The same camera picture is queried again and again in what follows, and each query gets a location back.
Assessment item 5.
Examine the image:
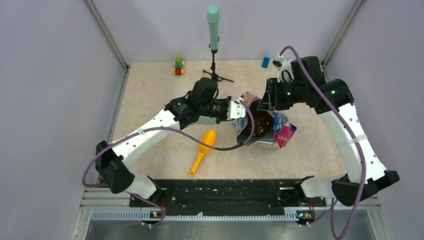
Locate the black tripod microphone stand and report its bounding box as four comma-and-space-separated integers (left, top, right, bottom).
202, 50, 234, 83

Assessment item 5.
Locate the blue block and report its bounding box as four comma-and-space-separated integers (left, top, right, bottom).
261, 57, 270, 69

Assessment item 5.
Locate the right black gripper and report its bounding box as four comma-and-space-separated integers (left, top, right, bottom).
258, 77, 308, 111

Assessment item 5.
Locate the purple cable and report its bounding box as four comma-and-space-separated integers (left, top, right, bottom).
81, 99, 256, 229
279, 45, 367, 240

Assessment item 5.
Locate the cat food bag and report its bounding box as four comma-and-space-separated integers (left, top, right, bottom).
240, 92, 297, 149

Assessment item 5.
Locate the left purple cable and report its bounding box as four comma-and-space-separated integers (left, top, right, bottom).
81, 99, 256, 229

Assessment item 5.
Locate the colourful toy block figure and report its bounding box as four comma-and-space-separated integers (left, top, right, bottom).
172, 57, 185, 76

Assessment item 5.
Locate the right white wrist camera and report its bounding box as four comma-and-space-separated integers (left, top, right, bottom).
272, 54, 294, 82

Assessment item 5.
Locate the green microphone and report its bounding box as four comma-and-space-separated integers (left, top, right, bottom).
206, 5, 220, 54

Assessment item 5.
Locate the grey cable duct strip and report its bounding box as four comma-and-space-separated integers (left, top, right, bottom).
91, 209, 299, 222

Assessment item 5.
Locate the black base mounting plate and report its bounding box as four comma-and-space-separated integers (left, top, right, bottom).
150, 178, 326, 217

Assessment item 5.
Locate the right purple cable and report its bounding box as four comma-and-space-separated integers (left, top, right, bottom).
279, 45, 367, 240

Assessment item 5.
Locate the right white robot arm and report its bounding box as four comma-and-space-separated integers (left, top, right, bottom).
258, 56, 400, 207

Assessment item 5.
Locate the yellow plastic scoop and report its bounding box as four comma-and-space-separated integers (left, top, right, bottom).
189, 129, 217, 178

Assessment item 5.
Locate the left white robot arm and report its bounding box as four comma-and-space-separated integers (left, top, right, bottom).
94, 77, 246, 207

